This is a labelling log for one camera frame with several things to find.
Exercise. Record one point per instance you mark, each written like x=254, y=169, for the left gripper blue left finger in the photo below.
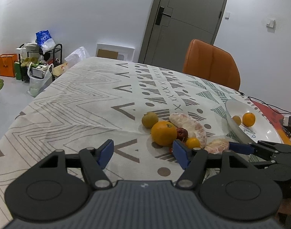
x=93, y=162

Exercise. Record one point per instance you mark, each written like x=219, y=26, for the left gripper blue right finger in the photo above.
x=193, y=162

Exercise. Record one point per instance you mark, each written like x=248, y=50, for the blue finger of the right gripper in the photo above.
x=239, y=148

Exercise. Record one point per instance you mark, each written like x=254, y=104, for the small yellow tangerine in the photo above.
x=249, y=119
x=192, y=143

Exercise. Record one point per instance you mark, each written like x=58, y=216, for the long peeled pomelo segment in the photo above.
x=193, y=127

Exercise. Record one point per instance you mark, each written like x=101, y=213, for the short peeled pomelo segment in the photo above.
x=217, y=146

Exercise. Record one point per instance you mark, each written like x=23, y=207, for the small greenish-yellow citrus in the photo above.
x=237, y=119

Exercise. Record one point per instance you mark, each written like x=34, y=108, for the green-yellow round fruit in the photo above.
x=149, y=119

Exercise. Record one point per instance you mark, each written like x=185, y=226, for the white ceramic plate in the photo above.
x=262, y=130

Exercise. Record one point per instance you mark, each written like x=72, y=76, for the red orange placemat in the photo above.
x=275, y=119

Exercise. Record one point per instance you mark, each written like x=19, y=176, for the white power adapter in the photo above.
x=287, y=121

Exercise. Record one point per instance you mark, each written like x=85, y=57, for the patterned white tablecloth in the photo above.
x=100, y=99

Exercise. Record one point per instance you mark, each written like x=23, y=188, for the orange leather chair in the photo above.
x=211, y=63

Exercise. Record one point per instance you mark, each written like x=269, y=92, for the white plastic bag with box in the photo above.
x=39, y=78

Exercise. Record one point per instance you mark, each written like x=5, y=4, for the clear plastic bag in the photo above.
x=76, y=56

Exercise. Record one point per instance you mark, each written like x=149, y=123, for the white foam packaging with cardboard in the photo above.
x=114, y=52

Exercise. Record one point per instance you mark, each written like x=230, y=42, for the green box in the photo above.
x=17, y=69

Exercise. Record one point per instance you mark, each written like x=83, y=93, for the black metal shoe rack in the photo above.
x=53, y=56

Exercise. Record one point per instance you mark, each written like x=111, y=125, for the blue and white plastic bag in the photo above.
x=45, y=41

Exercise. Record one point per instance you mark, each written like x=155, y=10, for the orange paper bag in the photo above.
x=7, y=65

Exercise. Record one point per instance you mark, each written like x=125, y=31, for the grey door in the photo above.
x=165, y=45

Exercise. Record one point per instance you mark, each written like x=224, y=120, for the black door lock handle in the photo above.
x=160, y=15

